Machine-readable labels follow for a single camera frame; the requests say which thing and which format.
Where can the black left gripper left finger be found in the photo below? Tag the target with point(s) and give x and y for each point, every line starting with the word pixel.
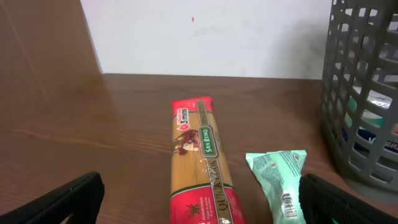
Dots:
pixel 77 201

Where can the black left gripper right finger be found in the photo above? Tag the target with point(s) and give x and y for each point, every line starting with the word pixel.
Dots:
pixel 324 203

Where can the mint green pouch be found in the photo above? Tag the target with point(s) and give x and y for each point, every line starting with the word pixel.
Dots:
pixel 279 175

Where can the tissue pack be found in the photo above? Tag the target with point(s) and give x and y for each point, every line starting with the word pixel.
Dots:
pixel 371 118

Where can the grey plastic mesh basket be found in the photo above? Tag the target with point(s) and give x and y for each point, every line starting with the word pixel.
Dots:
pixel 360 56

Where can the red spaghetti packet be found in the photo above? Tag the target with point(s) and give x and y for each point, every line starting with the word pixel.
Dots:
pixel 202 189

